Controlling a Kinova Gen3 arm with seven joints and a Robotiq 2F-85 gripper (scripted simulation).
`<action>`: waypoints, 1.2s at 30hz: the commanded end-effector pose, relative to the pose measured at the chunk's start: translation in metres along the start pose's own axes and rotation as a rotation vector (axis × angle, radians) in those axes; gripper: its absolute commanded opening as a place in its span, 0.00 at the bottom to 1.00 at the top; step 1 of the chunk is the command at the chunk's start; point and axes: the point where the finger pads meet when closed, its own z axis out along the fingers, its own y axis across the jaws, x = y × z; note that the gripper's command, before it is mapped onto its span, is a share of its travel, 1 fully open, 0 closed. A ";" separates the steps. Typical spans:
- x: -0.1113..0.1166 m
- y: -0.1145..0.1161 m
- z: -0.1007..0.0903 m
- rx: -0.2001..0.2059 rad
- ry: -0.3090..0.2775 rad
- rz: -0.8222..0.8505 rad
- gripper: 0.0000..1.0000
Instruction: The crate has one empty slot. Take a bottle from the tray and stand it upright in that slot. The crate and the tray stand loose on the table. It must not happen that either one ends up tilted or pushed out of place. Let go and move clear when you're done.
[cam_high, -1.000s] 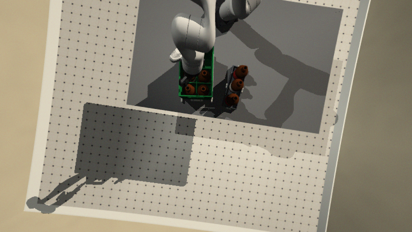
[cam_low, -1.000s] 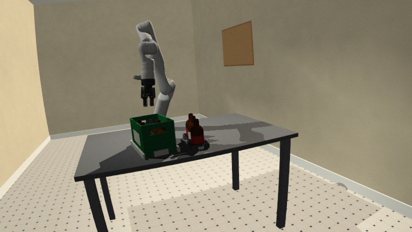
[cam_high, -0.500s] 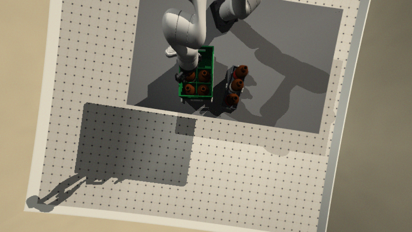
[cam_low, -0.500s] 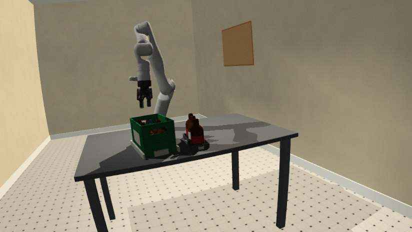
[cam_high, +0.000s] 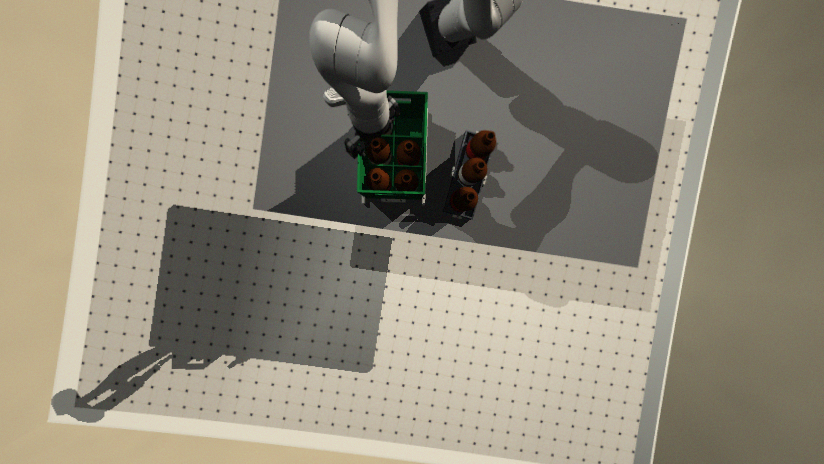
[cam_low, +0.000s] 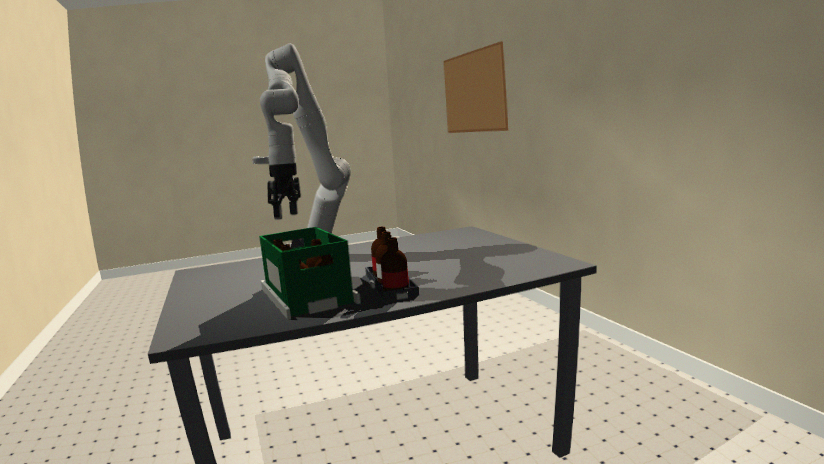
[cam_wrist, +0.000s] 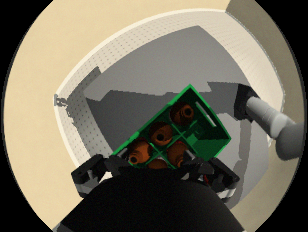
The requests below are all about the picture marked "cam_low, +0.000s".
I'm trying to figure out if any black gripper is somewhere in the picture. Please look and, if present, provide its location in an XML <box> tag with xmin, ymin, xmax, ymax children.
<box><xmin>268</xmin><ymin>163</ymin><xmax>301</xmax><ymax>220</ymax></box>

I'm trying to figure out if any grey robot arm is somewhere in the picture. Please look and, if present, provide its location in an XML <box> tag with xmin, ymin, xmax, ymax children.
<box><xmin>253</xmin><ymin>43</ymin><xmax>351</xmax><ymax>233</ymax></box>

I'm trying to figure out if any brown bottle with red label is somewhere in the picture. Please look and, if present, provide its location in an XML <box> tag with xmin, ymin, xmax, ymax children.
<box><xmin>314</xmin><ymin>254</ymin><xmax>333</xmax><ymax>267</ymax></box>
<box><xmin>381</xmin><ymin>237</ymin><xmax>409</xmax><ymax>291</ymax></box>

